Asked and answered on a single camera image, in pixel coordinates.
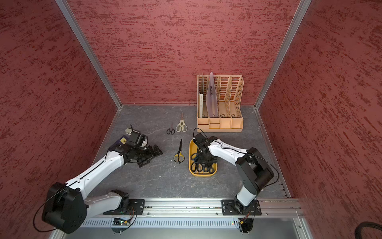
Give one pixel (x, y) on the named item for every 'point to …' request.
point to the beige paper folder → (201, 105)
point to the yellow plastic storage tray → (193, 147)
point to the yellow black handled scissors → (179, 157)
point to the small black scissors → (171, 130)
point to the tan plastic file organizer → (229, 90)
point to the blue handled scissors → (193, 156)
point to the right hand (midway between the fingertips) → (205, 164)
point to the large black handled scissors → (199, 167)
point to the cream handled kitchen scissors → (181, 125)
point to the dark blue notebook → (120, 143)
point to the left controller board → (117, 221)
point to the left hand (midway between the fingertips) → (156, 159)
